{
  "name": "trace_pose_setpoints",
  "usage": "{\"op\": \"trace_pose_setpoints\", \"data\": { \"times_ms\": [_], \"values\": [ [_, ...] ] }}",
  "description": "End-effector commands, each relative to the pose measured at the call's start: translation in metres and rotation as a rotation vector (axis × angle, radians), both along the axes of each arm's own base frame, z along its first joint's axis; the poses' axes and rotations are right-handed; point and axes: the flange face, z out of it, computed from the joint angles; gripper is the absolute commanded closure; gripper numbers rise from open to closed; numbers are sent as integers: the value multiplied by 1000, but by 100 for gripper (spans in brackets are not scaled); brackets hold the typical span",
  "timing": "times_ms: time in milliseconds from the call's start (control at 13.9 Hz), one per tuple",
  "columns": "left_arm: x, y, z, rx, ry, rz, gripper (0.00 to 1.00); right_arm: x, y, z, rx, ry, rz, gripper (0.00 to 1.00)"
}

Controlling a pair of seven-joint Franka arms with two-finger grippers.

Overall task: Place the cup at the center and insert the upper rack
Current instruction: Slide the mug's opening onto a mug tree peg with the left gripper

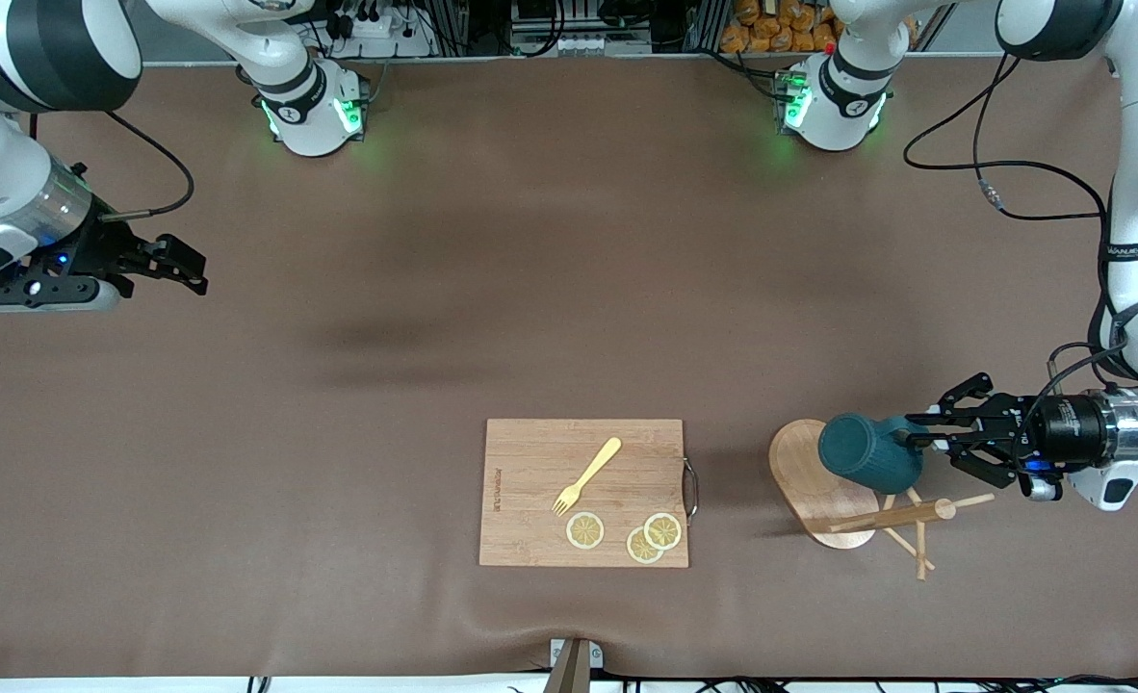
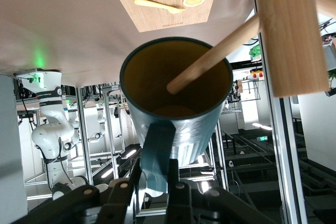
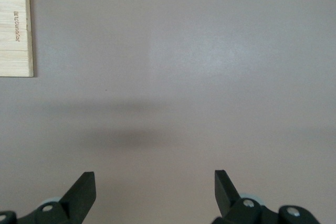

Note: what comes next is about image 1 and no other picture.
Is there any dark green mug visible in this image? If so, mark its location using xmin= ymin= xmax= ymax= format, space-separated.
xmin=817 ymin=413 xmax=928 ymax=496

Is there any wooden mug rack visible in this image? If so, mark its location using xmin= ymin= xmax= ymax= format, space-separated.
xmin=767 ymin=419 xmax=996 ymax=581

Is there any white power strip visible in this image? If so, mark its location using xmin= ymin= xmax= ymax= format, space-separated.
xmin=314 ymin=10 xmax=435 ymax=59

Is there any yellow plastic fork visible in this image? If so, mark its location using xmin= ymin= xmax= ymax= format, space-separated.
xmin=552 ymin=437 xmax=623 ymax=518

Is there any brown table mat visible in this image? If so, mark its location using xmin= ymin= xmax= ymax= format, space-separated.
xmin=0 ymin=53 xmax=1138 ymax=680

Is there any wooden cutting board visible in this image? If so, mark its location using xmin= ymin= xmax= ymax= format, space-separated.
xmin=478 ymin=418 xmax=700 ymax=569

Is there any orange packaged items pile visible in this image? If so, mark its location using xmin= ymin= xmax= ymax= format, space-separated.
xmin=720 ymin=0 xmax=844 ymax=54

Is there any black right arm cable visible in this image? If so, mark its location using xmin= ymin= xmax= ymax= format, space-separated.
xmin=30 ymin=113 xmax=194 ymax=218

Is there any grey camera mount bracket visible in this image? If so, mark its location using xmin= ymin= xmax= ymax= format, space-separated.
xmin=542 ymin=637 xmax=605 ymax=693

